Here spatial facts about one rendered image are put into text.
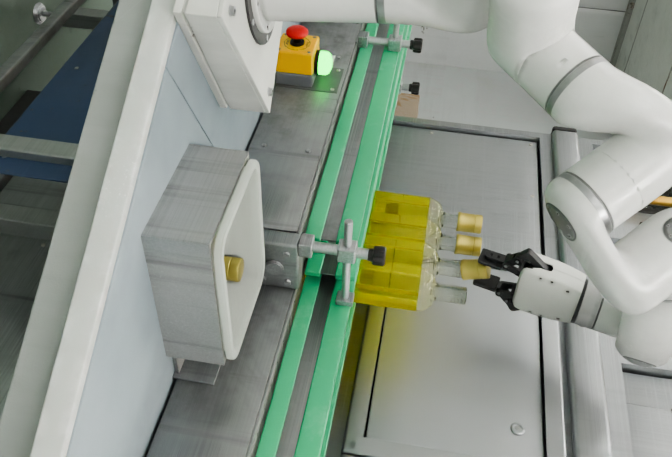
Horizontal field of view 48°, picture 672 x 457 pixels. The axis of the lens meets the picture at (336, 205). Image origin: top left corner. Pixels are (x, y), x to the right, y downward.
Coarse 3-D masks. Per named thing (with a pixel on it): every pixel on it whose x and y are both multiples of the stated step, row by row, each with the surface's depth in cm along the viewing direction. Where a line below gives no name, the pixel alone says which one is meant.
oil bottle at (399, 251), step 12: (372, 240) 126; (384, 240) 127; (396, 240) 127; (408, 240) 127; (396, 252) 125; (408, 252) 125; (420, 252) 125; (432, 252) 125; (408, 264) 123; (420, 264) 123; (432, 264) 123
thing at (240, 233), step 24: (240, 192) 88; (240, 216) 100; (216, 240) 82; (240, 240) 103; (216, 264) 83; (264, 264) 107; (216, 288) 87; (240, 288) 104; (240, 312) 101; (240, 336) 99
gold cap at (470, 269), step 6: (462, 264) 124; (468, 264) 124; (474, 264) 124; (480, 264) 123; (462, 270) 124; (468, 270) 124; (474, 270) 123; (480, 270) 123; (486, 270) 123; (462, 276) 124; (468, 276) 124; (474, 276) 124; (480, 276) 123; (486, 276) 123
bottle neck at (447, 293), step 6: (438, 288) 121; (444, 288) 121; (450, 288) 121; (456, 288) 121; (462, 288) 121; (438, 294) 121; (444, 294) 120; (450, 294) 120; (456, 294) 120; (462, 294) 120; (438, 300) 121; (444, 300) 121; (450, 300) 121; (456, 300) 120; (462, 300) 120
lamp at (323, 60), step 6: (318, 54) 135; (324, 54) 136; (330, 54) 136; (318, 60) 135; (324, 60) 135; (330, 60) 136; (318, 66) 135; (324, 66) 135; (330, 66) 136; (318, 72) 136; (324, 72) 136
